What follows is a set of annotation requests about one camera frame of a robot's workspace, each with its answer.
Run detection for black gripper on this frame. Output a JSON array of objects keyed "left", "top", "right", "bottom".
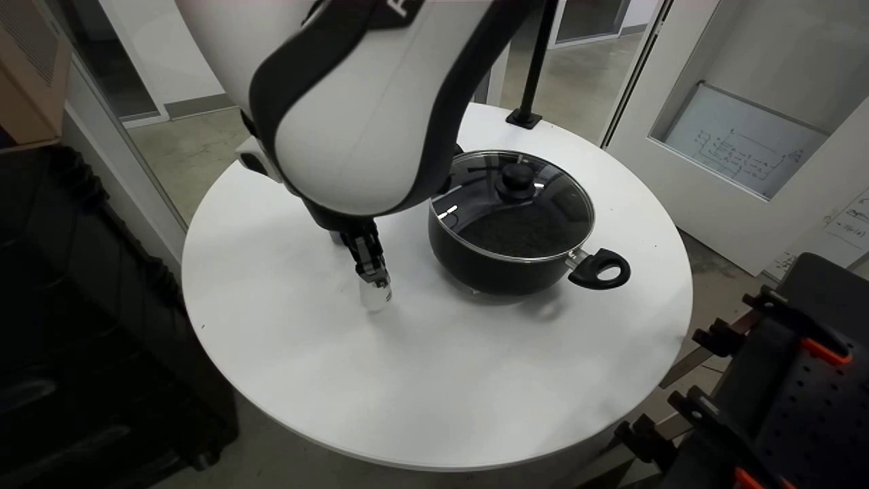
[{"left": 306, "top": 204, "right": 390, "bottom": 288}]

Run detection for white round table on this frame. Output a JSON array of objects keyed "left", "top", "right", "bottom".
[{"left": 181, "top": 104, "right": 693, "bottom": 472}]

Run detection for whiteboard panel with paper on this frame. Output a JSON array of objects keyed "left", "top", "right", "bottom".
[{"left": 606, "top": 0, "right": 869, "bottom": 275}]

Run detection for black cooking pot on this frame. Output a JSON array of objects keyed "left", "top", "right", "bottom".
[{"left": 428, "top": 204, "right": 633, "bottom": 297}]

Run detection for glass pot lid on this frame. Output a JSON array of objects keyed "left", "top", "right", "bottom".
[{"left": 431, "top": 148, "right": 594, "bottom": 257}]

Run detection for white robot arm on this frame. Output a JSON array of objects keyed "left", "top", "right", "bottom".
[{"left": 175, "top": 0, "right": 541, "bottom": 288}]

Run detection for black camera stand pole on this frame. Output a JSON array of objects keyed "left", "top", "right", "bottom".
[{"left": 509, "top": 0, "right": 559, "bottom": 131}]

